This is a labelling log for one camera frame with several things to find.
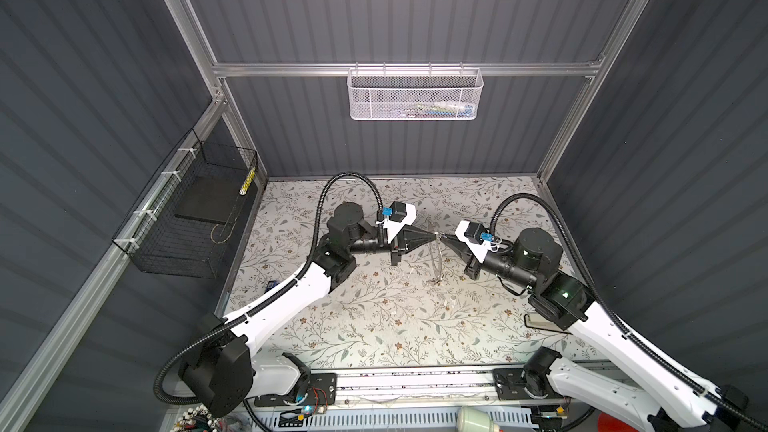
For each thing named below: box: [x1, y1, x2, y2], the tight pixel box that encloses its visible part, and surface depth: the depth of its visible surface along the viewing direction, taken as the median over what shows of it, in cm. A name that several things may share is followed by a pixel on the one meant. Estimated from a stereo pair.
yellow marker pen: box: [239, 167, 256, 196], surface depth 83 cm
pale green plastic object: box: [456, 406, 493, 432], surface depth 64 cm
